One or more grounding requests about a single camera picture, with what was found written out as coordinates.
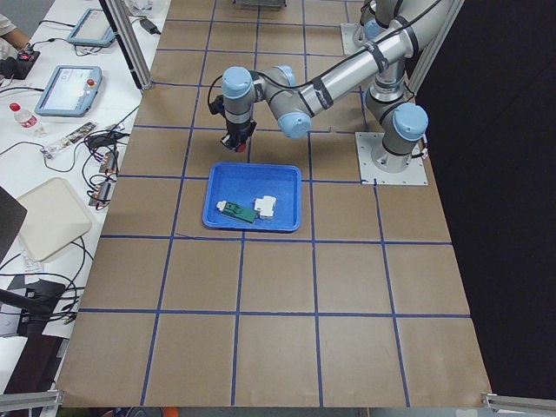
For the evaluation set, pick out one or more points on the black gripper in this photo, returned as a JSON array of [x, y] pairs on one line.
[[239, 130]]

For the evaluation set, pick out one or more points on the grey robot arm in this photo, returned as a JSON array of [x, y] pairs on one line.
[[390, 33], [375, 17]]

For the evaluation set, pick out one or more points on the white circuit breaker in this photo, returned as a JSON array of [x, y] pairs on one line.
[[265, 207]]

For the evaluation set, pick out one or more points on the black power adapter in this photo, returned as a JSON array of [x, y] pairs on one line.
[[149, 26]]

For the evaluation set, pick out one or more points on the near blue teach pendant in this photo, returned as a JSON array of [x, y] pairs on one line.
[[70, 91]]

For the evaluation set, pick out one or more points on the blue teach pendant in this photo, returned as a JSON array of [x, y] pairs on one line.
[[92, 29], [70, 91]]

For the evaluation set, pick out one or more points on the far blue teach pendant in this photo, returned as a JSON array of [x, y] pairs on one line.
[[92, 29]]

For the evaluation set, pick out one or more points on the beige plastic tray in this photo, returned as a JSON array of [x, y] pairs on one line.
[[55, 217]]

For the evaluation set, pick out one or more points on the clear plastic water bottle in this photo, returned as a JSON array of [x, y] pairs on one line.
[[27, 120]]

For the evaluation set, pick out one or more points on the green and white switch module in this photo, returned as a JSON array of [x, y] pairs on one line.
[[238, 212]]

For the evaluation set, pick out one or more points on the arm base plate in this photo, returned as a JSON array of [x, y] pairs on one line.
[[378, 167], [353, 36]]

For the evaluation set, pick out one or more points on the aluminium frame post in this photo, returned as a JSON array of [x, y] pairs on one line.
[[121, 26]]

